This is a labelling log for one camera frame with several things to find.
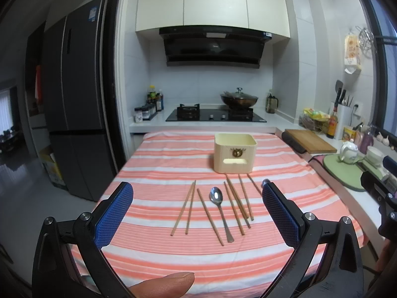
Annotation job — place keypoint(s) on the black range hood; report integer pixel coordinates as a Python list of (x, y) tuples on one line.
[(214, 46)]

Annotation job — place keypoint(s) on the yellow cardboard box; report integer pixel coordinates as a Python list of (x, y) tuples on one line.
[(52, 167)]

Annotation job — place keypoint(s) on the white wall cabinet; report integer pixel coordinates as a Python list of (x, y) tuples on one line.
[(214, 3)]

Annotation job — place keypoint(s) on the white utensil holder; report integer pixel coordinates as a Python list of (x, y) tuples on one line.
[(341, 116)]

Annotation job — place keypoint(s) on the yellow cap oil bottle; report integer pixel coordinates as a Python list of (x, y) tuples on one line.
[(151, 94)]

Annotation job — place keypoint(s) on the black gas cooktop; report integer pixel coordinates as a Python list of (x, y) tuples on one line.
[(214, 115)]

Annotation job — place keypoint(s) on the white label spice jar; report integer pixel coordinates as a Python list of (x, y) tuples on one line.
[(138, 115)]

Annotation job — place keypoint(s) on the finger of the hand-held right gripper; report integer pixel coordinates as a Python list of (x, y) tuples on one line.
[(377, 186), (390, 163)]

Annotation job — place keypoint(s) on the purple bottle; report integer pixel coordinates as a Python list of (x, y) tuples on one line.
[(367, 139)]

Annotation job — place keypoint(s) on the person's left hand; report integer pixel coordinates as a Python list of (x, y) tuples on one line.
[(167, 284)]

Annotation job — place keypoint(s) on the dark window frame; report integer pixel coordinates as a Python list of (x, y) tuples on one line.
[(377, 52)]

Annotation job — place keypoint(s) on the wooden cutting board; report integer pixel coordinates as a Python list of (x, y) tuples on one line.
[(310, 139)]

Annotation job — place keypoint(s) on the hanging orange printed bag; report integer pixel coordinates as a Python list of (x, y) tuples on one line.
[(353, 52)]

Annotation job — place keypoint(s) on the yellow seasoning packet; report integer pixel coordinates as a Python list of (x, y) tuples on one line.
[(349, 133)]

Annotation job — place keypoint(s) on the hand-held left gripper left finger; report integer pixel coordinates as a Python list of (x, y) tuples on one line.
[(113, 214)]

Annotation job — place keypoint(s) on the wooden chopstick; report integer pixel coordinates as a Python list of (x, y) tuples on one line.
[(210, 217), (234, 208), (191, 206), (182, 208), (246, 197), (238, 201), (254, 183)]

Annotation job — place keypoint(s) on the white cup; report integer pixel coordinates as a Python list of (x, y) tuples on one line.
[(375, 155)]

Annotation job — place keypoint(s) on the glass oil jug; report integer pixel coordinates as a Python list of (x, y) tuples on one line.
[(271, 103)]

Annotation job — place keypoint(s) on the wall socket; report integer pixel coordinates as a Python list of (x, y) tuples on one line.
[(358, 109)]

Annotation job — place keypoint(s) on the beige utensil box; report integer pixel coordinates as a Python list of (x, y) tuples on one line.
[(235, 152)]

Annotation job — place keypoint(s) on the dark grey refrigerator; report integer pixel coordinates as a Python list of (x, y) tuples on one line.
[(77, 99)]

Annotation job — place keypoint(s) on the brown red label bottle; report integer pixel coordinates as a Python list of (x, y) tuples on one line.
[(332, 122)]

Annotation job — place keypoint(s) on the dark sauce bottle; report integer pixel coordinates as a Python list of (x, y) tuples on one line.
[(159, 101)]

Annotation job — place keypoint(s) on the garlic bulbs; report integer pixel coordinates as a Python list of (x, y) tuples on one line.
[(383, 138)]

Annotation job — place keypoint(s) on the green mat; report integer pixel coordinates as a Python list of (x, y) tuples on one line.
[(338, 172)]

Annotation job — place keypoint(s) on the white teapot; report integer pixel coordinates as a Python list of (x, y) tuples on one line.
[(350, 152)]

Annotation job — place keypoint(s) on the metal spoon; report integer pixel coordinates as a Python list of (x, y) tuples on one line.
[(215, 195)]

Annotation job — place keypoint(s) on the black spatula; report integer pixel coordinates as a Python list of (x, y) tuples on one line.
[(338, 86)]

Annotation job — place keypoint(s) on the glass pot lid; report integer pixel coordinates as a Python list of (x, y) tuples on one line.
[(238, 94)]

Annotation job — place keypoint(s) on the yellow snack bag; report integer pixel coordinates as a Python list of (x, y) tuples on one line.
[(314, 115)]

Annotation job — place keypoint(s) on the hanging metal rack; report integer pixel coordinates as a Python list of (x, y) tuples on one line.
[(366, 42)]

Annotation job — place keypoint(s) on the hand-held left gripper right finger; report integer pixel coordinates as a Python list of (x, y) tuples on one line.
[(280, 214)]

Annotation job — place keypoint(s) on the pink striped tablecloth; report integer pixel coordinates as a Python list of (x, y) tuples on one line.
[(155, 173)]

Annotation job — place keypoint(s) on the dark wok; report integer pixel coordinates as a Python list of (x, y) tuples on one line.
[(238, 101)]

